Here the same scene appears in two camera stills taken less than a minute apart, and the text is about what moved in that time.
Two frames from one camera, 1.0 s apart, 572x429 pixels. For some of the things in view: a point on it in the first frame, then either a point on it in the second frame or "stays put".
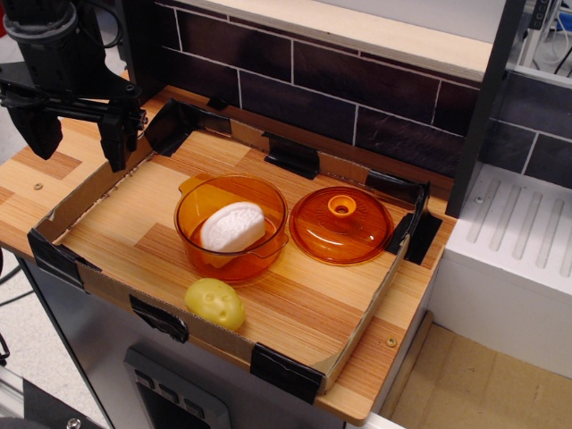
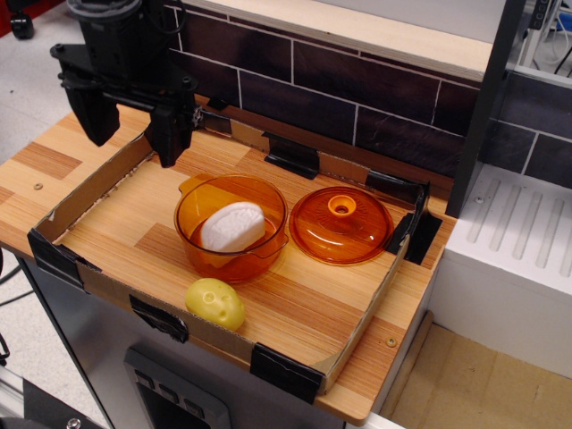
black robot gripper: [68, 76] to [126, 54]
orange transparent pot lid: [341, 225] stays put
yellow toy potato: [216, 302] stays put
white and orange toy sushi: [232, 227] stays put
